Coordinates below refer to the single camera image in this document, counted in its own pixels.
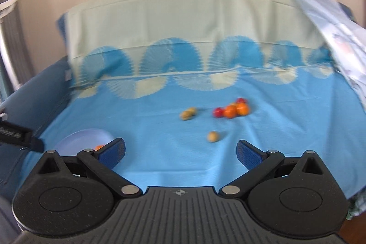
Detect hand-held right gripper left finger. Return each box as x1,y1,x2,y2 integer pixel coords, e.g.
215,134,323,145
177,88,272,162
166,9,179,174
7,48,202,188
37,138,142,199

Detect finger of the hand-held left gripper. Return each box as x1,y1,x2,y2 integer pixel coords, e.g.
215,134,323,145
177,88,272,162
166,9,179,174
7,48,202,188
0,110,44,153

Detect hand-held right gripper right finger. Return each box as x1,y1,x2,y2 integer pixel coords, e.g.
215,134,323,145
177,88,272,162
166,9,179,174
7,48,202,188
219,139,330,199

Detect light purple plastic bowl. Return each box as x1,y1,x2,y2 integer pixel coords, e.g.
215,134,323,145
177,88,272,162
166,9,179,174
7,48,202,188
54,130,115,159

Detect dark blue cloth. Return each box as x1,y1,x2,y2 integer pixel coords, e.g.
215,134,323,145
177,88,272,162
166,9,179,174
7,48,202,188
0,57,73,236

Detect blue fan-print bedsheet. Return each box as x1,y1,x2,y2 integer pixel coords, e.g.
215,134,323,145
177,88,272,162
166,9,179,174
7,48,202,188
56,0,366,200

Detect white metal rack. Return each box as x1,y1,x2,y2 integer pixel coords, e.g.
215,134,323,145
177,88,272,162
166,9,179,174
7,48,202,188
0,0,24,93

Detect pale blue patterned blanket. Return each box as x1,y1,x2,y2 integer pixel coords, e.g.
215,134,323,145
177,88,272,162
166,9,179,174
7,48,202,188
274,0,366,113

